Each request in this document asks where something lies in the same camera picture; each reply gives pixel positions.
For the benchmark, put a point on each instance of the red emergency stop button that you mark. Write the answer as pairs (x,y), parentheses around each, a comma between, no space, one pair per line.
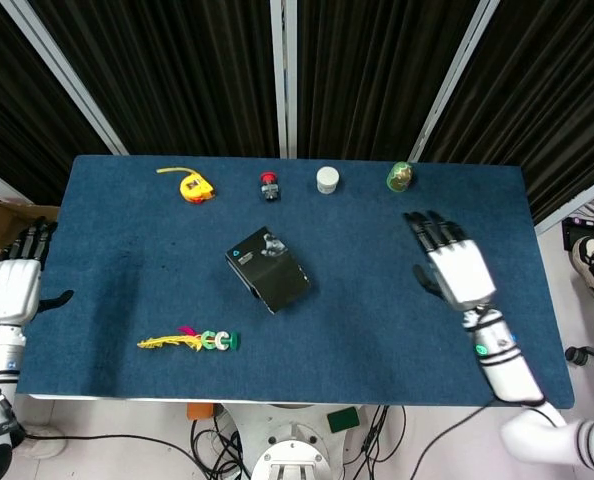
(269,190)

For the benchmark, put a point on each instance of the black chair caster leg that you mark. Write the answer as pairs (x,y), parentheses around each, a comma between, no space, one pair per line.
(592,354)

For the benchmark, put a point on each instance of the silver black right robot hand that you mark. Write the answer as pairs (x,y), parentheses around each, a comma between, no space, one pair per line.
(459,270)

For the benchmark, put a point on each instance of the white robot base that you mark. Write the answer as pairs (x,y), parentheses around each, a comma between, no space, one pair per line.
(292,450)

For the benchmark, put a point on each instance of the black paper box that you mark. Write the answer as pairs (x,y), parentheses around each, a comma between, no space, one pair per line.
(269,272)

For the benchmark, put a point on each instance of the white partition frame post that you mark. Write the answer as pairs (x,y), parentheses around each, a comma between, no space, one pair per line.
(283,75)
(62,75)
(454,75)

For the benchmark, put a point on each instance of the black pleated curtain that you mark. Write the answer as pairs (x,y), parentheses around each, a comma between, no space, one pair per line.
(177,75)
(372,75)
(552,75)
(17,100)

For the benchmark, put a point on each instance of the blue table mat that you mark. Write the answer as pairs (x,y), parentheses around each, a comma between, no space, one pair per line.
(127,225)

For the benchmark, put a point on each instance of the black electronic device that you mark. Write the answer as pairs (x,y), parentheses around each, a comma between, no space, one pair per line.
(584,232)

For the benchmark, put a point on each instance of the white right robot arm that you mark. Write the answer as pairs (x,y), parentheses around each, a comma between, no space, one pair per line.
(517,380)

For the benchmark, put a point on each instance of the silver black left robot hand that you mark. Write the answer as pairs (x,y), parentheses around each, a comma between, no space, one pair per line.
(12,290)

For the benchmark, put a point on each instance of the green painted nesting doll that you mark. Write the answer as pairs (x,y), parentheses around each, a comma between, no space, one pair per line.
(400,176)

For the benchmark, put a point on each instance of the yellow tape measure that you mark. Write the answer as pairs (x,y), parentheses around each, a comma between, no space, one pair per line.
(194,187)

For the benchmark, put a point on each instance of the green block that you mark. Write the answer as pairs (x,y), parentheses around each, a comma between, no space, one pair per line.
(343,420)

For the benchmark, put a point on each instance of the orange block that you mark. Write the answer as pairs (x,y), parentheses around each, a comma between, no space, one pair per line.
(199,410)

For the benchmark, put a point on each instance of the white black sneaker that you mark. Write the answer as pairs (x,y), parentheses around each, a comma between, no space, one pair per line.
(589,255)

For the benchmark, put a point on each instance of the feather shuttlecock with plastic rings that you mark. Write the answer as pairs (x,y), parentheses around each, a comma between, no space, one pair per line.
(219,340)

